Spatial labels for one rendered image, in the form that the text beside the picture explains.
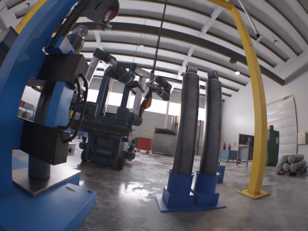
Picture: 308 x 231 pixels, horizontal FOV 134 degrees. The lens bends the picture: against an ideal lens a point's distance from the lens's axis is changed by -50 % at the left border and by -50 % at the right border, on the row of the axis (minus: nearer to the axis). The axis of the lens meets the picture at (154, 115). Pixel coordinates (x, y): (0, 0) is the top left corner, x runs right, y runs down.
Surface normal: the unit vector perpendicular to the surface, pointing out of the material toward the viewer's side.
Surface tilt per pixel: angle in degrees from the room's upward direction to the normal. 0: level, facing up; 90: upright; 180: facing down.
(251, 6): 173
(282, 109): 90
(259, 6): 173
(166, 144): 90
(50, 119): 90
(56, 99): 90
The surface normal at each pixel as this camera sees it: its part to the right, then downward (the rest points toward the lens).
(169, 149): 0.03, -0.21
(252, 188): -0.98, -0.17
